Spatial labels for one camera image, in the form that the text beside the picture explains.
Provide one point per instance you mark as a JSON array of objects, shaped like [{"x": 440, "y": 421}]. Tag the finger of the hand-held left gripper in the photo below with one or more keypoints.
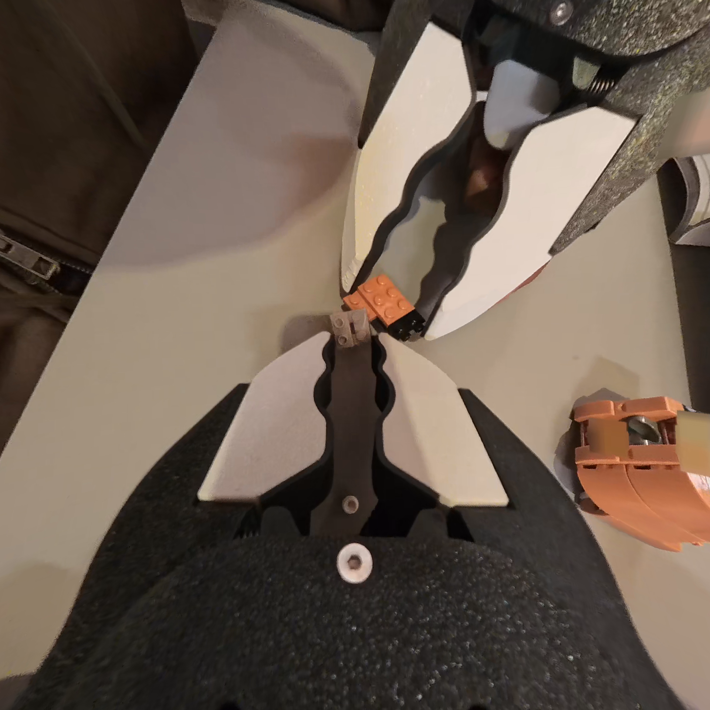
[
  {"x": 554, "y": 183},
  {"x": 410, "y": 111}
]

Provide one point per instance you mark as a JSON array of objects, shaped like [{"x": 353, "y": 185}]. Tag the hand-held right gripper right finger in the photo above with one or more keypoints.
[{"x": 444, "y": 438}]

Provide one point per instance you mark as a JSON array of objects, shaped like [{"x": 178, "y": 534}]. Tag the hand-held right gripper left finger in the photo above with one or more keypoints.
[{"x": 266, "y": 432}]

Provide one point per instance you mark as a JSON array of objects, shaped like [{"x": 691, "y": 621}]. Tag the small black brick piece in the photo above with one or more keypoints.
[{"x": 407, "y": 327}]

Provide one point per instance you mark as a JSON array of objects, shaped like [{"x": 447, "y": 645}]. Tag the brown brick plate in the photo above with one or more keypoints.
[{"x": 380, "y": 297}]

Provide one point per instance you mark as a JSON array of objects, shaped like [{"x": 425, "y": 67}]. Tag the brown brick model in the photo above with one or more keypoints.
[{"x": 638, "y": 488}]

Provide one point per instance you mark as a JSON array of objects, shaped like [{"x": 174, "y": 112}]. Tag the grey desk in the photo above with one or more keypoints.
[{"x": 222, "y": 222}]

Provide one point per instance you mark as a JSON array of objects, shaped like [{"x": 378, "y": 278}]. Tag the person's left hand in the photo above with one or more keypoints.
[{"x": 482, "y": 172}]

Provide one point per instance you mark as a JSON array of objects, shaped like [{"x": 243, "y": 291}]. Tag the grey instruction booklet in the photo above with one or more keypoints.
[{"x": 690, "y": 205}]

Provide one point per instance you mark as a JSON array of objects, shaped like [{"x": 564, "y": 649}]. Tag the person's brown jacket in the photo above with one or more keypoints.
[{"x": 66, "y": 138}]

